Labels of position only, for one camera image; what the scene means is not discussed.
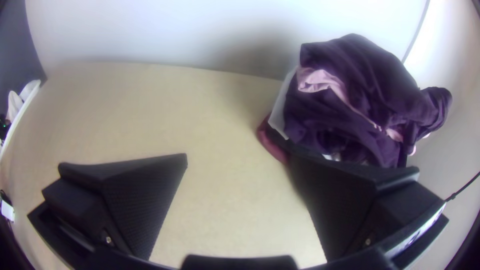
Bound white laundry basket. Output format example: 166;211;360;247
5;78;41;125

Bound heap of clothes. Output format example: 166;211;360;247
256;32;454;170

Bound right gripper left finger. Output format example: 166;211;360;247
27;152;189;262

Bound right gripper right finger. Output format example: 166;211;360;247
287;154;446;263

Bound black cable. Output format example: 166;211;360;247
445;171;480;203

